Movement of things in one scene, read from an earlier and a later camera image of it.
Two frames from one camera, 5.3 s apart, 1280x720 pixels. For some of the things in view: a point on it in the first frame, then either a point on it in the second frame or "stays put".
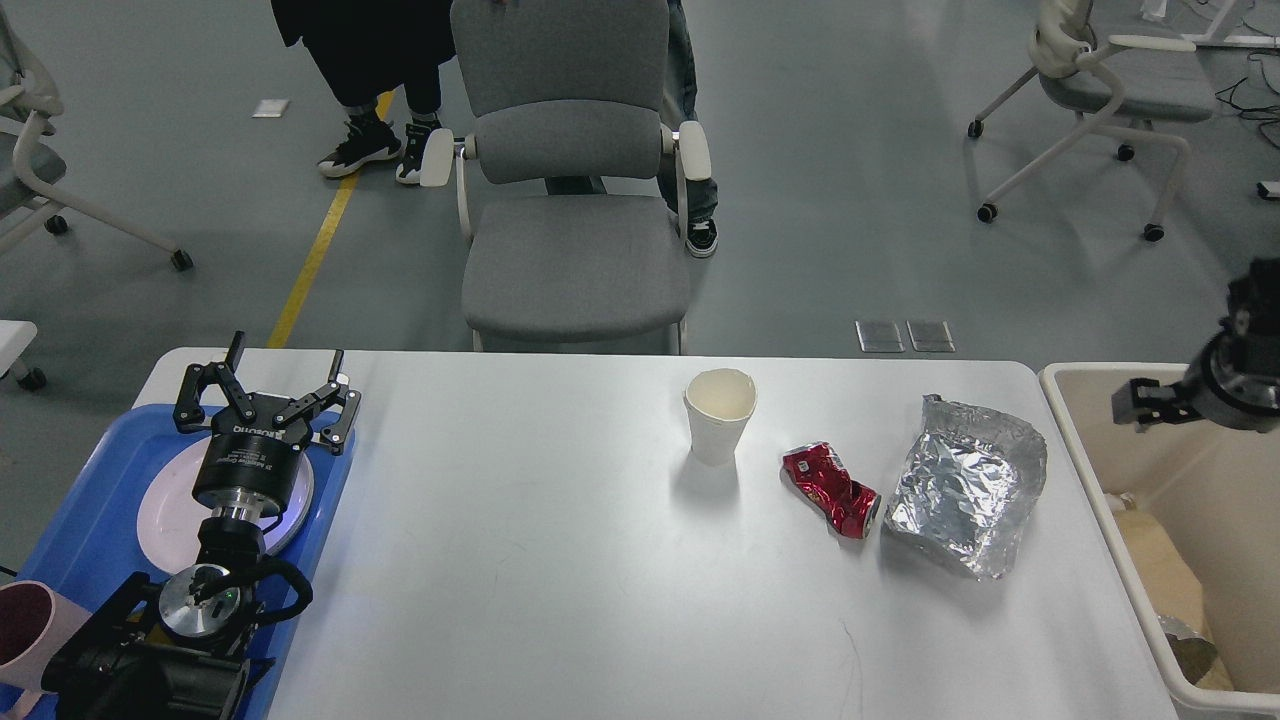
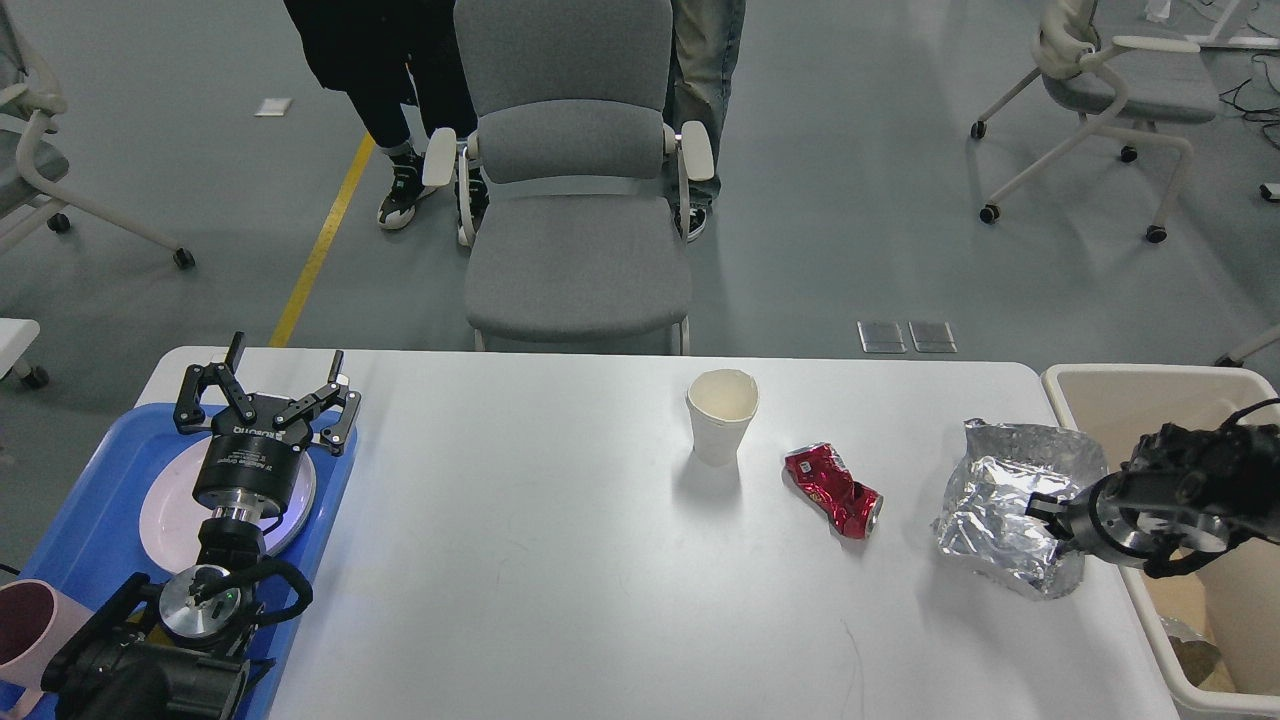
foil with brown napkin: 1193,651 stays put
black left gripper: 251,465 stays put
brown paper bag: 1170,581 stays put
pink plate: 170,516 stays put
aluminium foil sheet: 967,487 → 982,518
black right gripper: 1233,383 → 1153,512
